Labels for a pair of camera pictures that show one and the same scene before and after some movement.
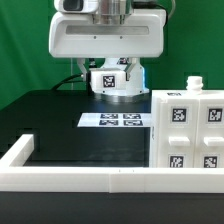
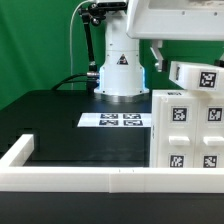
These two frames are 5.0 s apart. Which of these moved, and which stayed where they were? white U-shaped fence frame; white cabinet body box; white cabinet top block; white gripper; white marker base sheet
Moved: white cabinet top block; white gripper
Stayed: white U-shaped fence frame; white cabinet body box; white marker base sheet
